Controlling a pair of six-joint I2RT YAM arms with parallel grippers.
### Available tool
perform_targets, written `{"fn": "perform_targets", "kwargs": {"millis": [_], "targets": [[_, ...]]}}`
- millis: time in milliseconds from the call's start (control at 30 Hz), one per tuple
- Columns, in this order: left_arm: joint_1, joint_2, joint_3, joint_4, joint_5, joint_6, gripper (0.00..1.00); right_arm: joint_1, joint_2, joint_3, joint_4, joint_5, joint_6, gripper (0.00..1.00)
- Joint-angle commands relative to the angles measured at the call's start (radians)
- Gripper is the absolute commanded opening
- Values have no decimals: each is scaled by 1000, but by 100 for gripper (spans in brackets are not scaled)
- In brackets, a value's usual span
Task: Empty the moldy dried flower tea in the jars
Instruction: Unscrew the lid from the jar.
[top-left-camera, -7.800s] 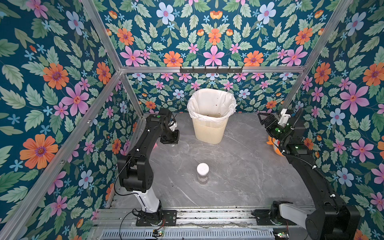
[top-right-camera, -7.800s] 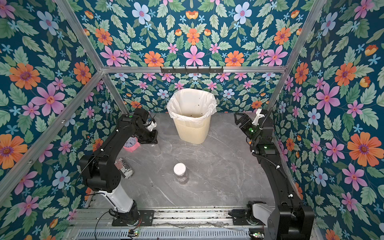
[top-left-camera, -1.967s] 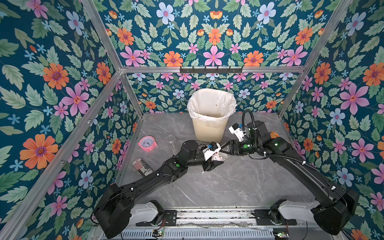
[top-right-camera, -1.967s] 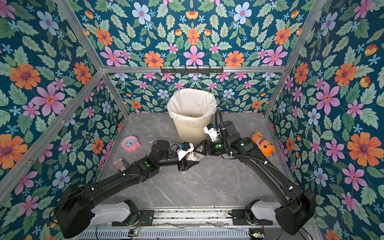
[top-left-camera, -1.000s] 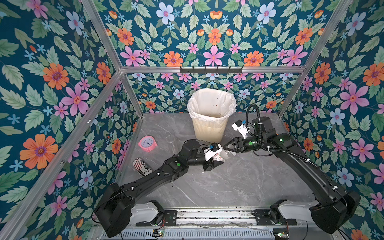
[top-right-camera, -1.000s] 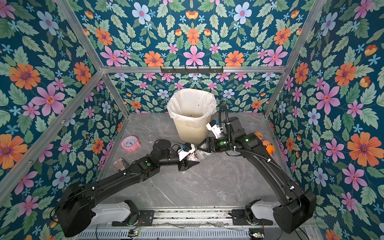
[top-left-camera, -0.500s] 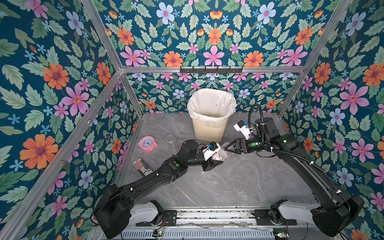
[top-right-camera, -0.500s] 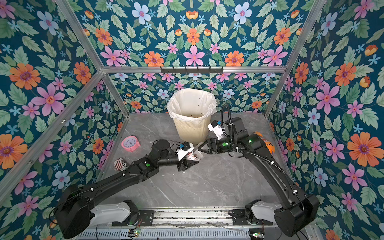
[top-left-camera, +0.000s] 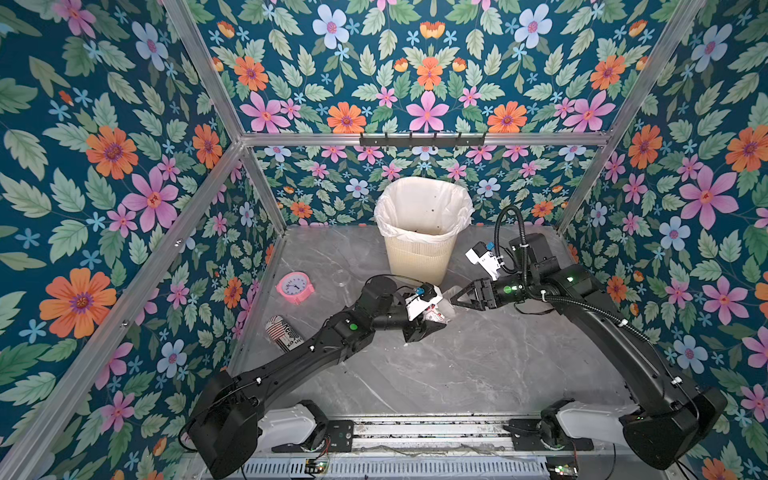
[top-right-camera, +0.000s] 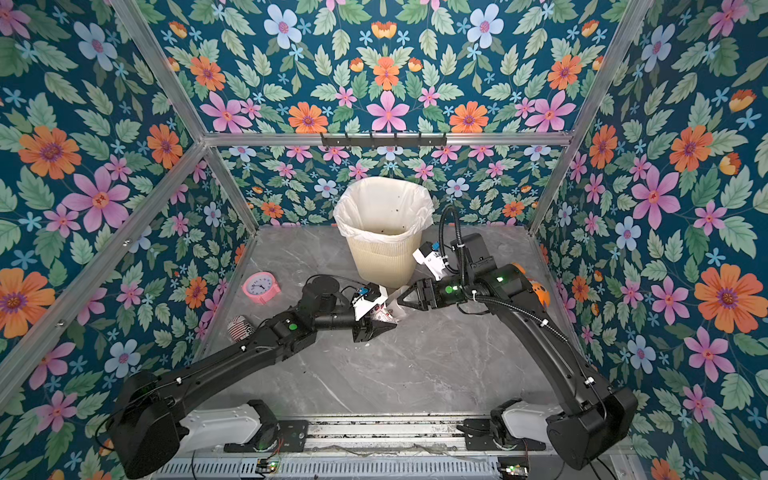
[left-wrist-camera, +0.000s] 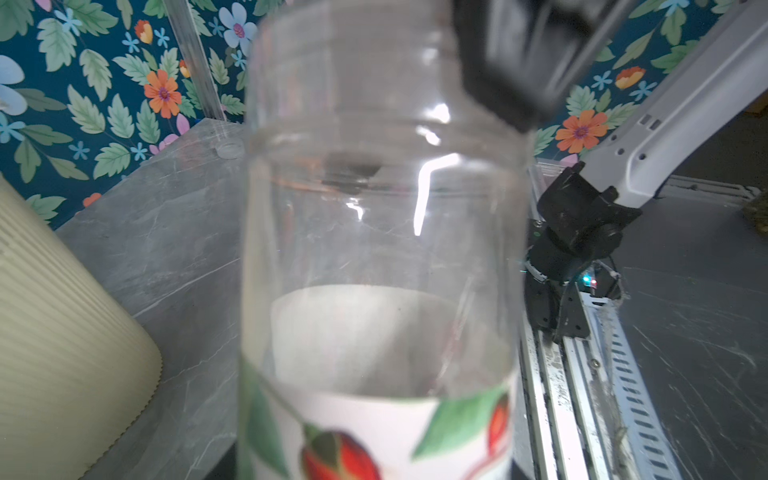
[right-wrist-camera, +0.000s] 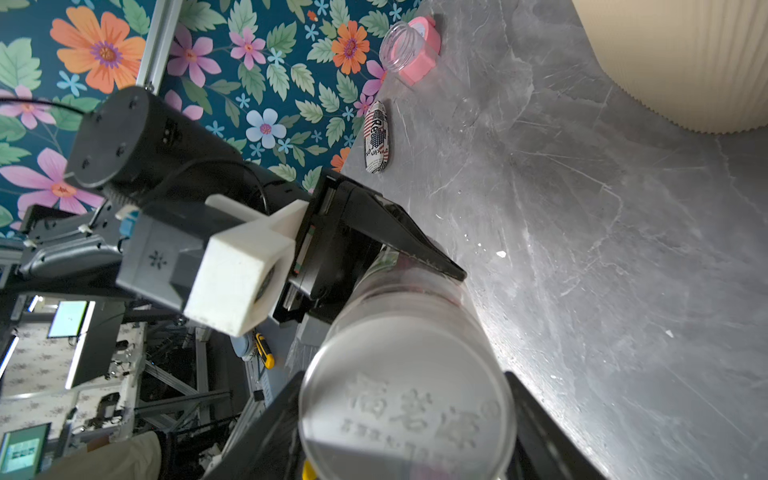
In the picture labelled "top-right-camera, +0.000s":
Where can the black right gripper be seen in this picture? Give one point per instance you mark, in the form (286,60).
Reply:
(425,294)

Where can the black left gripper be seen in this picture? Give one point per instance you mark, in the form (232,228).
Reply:
(367,333)

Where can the jar with white lid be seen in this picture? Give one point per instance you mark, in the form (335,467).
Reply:
(387,308)

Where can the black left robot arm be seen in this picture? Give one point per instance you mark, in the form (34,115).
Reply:
(157,416)

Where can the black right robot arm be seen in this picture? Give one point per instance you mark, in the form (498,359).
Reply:
(590,414)

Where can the cream ribbed trash bin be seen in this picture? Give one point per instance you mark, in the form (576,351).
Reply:
(389,264)

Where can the white plastic bin liner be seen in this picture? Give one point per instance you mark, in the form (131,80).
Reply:
(383,210)

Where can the orange plush toy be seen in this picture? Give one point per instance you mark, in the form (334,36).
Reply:
(537,291)

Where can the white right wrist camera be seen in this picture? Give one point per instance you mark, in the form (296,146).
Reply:
(429,256)

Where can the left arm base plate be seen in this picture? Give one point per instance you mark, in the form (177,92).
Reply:
(283,436)

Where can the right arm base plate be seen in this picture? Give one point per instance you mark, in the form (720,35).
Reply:
(478,435)

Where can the black wall hook rail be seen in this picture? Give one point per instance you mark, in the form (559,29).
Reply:
(371,140)

